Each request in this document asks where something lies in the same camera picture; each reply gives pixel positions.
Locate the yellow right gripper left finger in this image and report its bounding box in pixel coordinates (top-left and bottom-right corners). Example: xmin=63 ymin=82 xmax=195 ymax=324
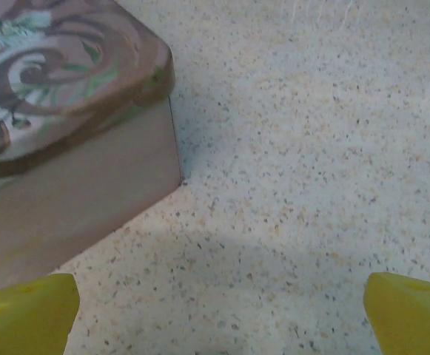
xmin=0 ymin=273 xmax=81 ymax=355

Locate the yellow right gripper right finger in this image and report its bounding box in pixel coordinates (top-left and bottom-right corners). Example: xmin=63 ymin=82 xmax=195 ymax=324
xmin=363 ymin=272 xmax=430 ymax=355

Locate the pink floral tin box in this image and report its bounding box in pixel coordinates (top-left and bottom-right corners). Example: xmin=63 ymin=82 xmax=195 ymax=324
xmin=0 ymin=0 xmax=184 ymax=296

